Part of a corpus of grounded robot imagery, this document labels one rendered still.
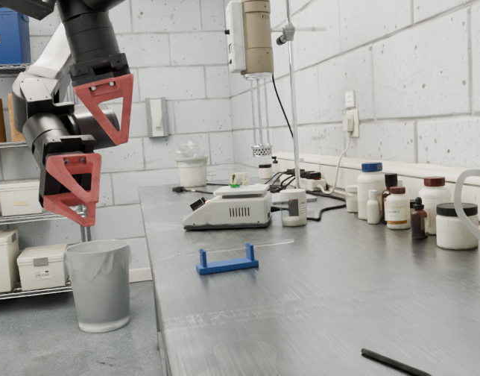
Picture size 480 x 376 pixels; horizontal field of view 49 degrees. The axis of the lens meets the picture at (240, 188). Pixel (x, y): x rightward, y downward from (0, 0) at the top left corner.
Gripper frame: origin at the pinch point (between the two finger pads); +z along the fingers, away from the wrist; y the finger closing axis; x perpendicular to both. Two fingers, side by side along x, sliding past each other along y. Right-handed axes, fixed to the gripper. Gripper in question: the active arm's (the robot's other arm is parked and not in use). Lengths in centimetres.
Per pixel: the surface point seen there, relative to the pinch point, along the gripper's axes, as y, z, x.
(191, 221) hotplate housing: 33, -30, -39
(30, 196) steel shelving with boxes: 158, -212, -56
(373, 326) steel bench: -1.5, 28.2, -22.2
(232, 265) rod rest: 14.7, 1.0, -25.1
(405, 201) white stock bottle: 9, -1, -67
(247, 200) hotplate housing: 24, -25, -48
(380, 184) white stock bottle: 13, -11, -73
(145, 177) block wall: 155, -215, -132
